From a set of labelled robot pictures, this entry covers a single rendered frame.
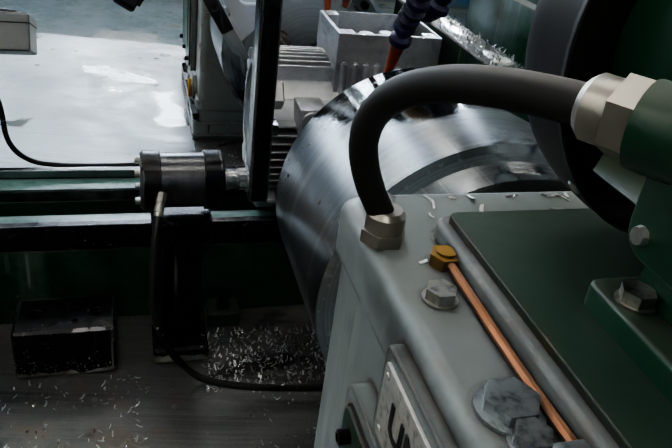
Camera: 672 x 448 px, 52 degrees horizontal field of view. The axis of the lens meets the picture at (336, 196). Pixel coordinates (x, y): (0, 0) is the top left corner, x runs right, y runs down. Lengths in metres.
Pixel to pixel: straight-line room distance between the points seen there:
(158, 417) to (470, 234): 0.48
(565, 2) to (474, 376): 0.15
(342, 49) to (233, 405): 0.39
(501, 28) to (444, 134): 0.49
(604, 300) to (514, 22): 0.67
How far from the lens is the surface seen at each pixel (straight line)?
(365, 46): 0.78
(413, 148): 0.49
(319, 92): 0.78
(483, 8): 1.02
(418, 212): 0.38
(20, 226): 0.81
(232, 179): 0.70
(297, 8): 1.02
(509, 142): 0.49
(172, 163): 0.68
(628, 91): 0.21
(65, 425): 0.76
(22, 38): 1.02
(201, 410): 0.76
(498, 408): 0.26
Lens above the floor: 1.34
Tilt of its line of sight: 28 degrees down
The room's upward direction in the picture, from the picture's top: 7 degrees clockwise
